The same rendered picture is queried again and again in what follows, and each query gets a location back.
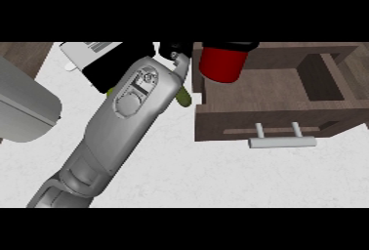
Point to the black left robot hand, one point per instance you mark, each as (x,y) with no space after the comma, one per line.
(171,48)

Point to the grey rounded appliance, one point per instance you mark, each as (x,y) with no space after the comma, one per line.
(24,107)

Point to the black and white appliance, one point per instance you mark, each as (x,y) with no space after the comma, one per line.
(112,70)

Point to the red can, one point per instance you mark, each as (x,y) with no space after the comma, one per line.
(222,65)

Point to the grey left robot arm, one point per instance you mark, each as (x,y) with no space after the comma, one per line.
(120,120)

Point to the brown wooden drawer front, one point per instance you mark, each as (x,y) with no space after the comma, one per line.
(226,122)

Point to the green vegetable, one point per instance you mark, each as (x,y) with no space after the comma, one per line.
(183,97)

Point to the brown wooden drawer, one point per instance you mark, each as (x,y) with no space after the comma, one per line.
(226,122)
(258,88)

